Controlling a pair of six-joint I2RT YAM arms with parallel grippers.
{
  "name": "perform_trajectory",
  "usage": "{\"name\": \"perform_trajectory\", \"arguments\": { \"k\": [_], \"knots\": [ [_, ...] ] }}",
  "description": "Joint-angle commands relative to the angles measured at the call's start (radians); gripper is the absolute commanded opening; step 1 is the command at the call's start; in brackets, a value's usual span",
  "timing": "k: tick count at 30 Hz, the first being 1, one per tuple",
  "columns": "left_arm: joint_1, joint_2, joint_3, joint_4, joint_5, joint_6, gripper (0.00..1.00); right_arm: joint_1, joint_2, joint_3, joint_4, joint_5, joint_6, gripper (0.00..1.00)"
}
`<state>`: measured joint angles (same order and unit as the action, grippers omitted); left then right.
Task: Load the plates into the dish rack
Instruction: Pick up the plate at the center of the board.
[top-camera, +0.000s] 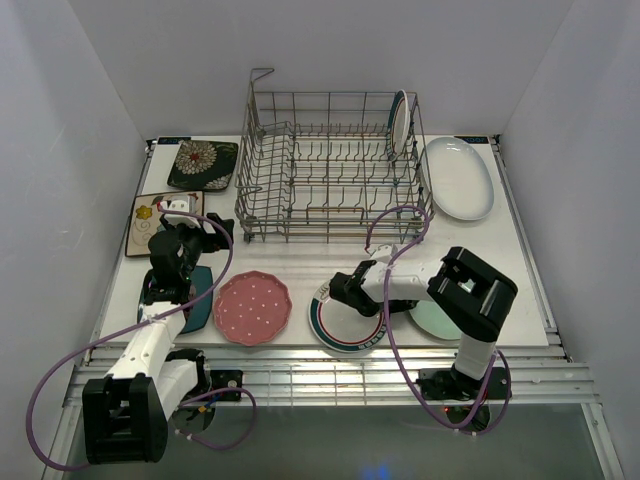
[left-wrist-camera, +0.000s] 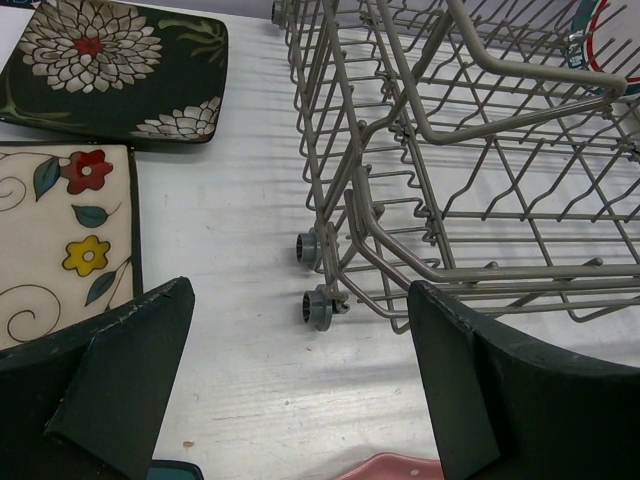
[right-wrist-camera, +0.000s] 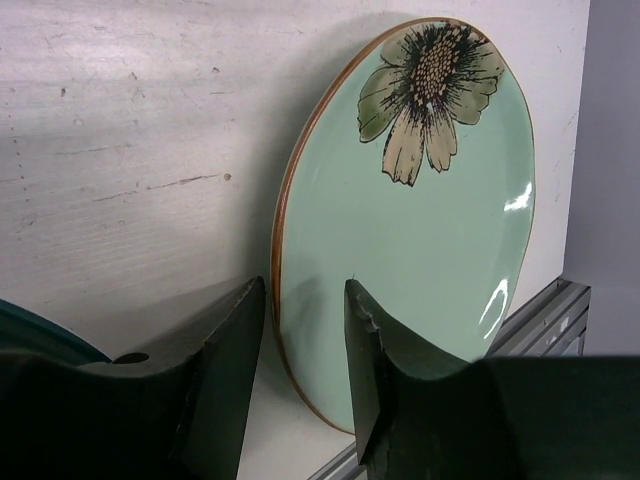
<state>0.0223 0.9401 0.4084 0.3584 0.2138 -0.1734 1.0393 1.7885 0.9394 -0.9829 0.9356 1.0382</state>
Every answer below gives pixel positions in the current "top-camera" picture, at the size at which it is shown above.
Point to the pink dotted scalloped plate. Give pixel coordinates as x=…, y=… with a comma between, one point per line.
x=252, y=308

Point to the cream floral square plate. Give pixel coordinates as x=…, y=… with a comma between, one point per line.
x=144, y=221

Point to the white oval plate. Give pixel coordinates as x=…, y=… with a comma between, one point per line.
x=461, y=183

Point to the green floral plate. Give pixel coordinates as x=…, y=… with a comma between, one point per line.
x=431, y=318

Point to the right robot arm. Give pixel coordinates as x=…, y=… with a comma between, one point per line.
x=475, y=296

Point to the black floral square plate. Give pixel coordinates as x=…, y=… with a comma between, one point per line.
x=203, y=165

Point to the grey wire dish rack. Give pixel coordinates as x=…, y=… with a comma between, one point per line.
x=314, y=166

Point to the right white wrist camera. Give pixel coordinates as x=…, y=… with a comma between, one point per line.
x=383, y=253

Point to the green red rimmed white plate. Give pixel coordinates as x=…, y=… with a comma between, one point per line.
x=398, y=125

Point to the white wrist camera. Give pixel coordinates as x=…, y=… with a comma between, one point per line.
x=177, y=206
x=383, y=253

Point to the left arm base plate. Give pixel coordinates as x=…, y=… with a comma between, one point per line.
x=225, y=382

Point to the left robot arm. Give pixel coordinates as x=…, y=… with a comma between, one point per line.
x=126, y=413

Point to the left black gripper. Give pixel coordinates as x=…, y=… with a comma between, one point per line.
x=213, y=241

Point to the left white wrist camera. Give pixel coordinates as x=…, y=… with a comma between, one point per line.
x=177, y=206

